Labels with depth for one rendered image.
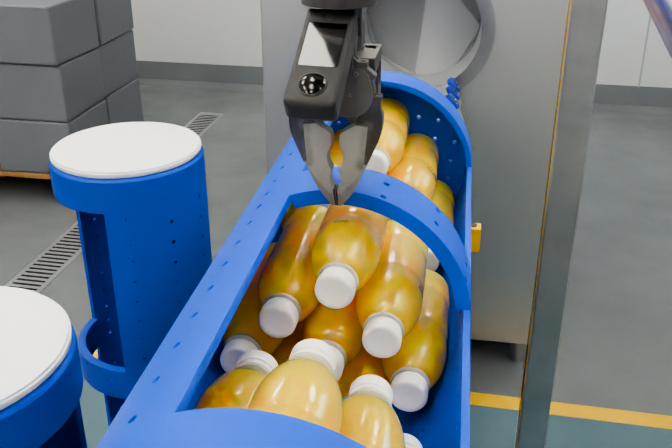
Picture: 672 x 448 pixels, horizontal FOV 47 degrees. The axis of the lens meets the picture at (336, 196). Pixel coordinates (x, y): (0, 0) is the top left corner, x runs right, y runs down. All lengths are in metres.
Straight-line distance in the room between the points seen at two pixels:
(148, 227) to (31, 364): 0.56
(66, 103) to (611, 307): 2.45
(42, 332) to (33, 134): 2.91
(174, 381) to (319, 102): 0.26
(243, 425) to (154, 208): 0.96
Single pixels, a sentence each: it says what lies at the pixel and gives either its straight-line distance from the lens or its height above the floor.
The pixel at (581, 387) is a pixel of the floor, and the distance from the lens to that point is 2.63.
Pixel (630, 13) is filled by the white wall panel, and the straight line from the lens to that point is 5.25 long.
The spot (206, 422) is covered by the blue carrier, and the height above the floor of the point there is 1.23.
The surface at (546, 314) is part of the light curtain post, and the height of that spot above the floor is 0.66.
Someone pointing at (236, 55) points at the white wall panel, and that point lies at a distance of 5.53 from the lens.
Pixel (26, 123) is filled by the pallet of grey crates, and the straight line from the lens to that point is 3.85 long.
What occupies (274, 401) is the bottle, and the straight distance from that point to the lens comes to 0.57.
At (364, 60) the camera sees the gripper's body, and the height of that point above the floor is 1.37.
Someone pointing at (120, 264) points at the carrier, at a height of 0.86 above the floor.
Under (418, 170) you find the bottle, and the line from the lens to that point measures 1.10.
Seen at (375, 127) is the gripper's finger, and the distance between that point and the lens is 0.74.
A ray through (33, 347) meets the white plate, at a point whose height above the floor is 1.04.
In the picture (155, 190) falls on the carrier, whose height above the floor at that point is 1.00.
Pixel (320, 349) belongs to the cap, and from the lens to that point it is 0.64.
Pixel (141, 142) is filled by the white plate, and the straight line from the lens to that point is 1.53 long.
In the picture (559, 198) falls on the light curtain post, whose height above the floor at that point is 0.93.
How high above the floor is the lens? 1.55
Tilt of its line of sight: 24 degrees down
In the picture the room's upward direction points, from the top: straight up
